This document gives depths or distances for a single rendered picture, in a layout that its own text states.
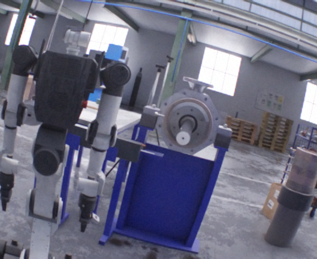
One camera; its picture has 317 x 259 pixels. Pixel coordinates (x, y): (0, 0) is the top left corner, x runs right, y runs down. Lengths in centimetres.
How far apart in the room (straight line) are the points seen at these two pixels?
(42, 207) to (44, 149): 45
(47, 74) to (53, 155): 31
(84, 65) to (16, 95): 37
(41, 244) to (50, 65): 93
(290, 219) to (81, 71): 282
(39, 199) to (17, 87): 57
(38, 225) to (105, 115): 70
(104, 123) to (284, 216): 254
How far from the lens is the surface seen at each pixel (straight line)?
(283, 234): 367
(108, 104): 147
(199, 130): 262
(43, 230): 178
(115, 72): 142
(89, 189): 162
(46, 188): 166
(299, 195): 351
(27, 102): 204
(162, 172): 298
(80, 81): 132
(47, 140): 141
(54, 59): 132
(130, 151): 258
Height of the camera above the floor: 135
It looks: 7 degrees down
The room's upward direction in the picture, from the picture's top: 14 degrees clockwise
